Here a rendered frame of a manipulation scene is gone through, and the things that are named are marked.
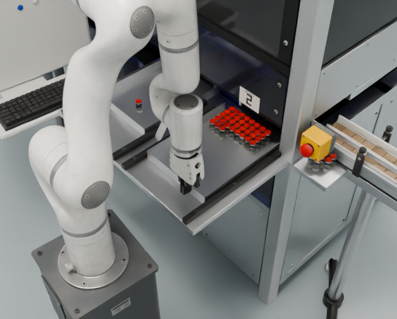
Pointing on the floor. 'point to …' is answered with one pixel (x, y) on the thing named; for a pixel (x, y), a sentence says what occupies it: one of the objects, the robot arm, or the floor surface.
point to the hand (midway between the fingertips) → (186, 187)
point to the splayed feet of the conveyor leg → (328, 291)
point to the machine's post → (294, 135)
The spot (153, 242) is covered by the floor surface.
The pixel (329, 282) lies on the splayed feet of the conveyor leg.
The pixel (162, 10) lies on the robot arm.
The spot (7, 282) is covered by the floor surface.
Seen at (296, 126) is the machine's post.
